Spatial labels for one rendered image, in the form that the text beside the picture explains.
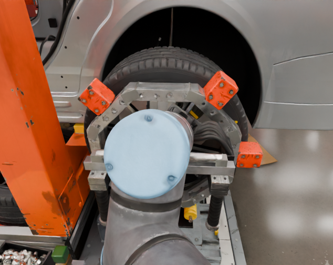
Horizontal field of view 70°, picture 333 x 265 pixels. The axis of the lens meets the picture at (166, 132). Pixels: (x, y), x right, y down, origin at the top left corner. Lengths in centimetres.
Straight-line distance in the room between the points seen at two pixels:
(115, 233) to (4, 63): 54
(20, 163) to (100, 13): 68
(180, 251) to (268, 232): 161
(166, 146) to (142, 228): 9
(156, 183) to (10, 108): 60
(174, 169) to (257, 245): 153
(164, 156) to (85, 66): 101
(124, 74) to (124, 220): 62
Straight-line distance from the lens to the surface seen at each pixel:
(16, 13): 79
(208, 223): 80
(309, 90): 132
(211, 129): 70
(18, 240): 147
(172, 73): 82
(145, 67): 82
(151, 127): 24
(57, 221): 106
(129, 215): 28
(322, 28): 124
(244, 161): 92
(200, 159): 65
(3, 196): 146
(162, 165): 24
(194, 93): 75
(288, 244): 183
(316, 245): 191
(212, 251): 149
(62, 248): 94
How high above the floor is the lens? 141
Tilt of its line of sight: 33 degrees down
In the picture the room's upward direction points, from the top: straight up
